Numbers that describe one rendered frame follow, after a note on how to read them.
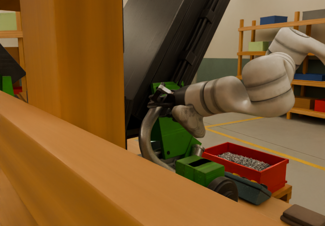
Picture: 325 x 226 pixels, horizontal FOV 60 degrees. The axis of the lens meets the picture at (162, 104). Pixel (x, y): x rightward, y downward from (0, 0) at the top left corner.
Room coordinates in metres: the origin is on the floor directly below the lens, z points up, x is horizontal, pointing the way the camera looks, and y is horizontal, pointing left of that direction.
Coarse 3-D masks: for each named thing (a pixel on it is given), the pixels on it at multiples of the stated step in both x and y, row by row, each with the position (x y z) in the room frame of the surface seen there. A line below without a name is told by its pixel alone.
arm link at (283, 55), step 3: (267, 51) 0.76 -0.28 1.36; (267, 54) 0.75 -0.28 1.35; (270, 54) 0.59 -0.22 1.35; (273, 54) 0.58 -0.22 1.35; (276, 54) 0.57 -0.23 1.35; (279, 54) 0.57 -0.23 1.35; (282, 54) 0.57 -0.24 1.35; (285, 54) 0.58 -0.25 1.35; (285, 57) 0.55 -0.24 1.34; (288, 57) 0.57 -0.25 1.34; (291, 57) 0.58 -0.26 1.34; (288, 60) 0.55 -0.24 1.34; (291, 60) 0.56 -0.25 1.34; (291, 63) 0.55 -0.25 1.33; (294, 63) 0.57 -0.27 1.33; (294, 66) 0.56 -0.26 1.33; (297, 66) 0.73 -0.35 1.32; (294, 69) 0.55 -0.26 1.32; (294, 72) 0.55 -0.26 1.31
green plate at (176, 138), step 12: (156, 84) 0.77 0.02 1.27; (168, 84) 0.79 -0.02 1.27; (156, 120) 0.77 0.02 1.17; (168, 120) 0.76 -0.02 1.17; (156, 132) 0.77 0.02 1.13; (168, 132) 0.75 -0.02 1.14; (180, 132) 0.77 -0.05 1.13; (168, 144) 0.74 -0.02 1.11; (180, 144) 0.76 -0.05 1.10; (168, 156) 0.73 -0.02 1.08
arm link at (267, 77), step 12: (252, 60) 0.47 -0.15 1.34; (264, 60) 0.46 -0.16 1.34; (276, 60) 0.46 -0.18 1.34; (252, 72) 0.46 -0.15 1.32; (264, 72) 0.45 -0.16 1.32; (276, 72) 0.45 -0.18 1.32; (288, 72) 0.52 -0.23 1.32; (252, 84) 0.46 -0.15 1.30; (264, 84) 0.45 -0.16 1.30; (276, 84) 0.45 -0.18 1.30; (288, 84) 0.46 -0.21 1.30; (252, 96) 0.47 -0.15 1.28; (264, 96) 0.45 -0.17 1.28; (276, 96) 0.45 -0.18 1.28
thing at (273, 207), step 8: (128, 144) 1.37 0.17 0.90; (136, 144) 1.37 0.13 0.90; (136, 152) 1.25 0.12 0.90; (240, 200) 0.81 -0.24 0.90; (272, 200) 0.81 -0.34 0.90; (280, 200) 0.81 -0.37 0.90; (256, 208) 0.77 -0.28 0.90; (264, 208) 0.77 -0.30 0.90; (272, 208) 0.77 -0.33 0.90; (280, 208) 0.77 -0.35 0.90; (272, 216) 0.72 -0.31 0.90; (280, 216) 0.72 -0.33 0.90; (288, 224) 0.69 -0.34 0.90
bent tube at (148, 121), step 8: (152, 96) 0.72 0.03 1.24; (152, 112) 0.69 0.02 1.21; (160, 112) 0.71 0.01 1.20; (144, 120) 0.68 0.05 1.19; (152, 120) 0.68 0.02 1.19; (144, 128) 0.67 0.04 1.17; (144, 136) 0.66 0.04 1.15; (144, 144) 0.65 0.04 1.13; (144, 152) 0.65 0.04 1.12; (152, 152) 0.66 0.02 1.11; (152, 160) 0.65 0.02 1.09; (160, 160) 0.67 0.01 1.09; (168, 168) 0.67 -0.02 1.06
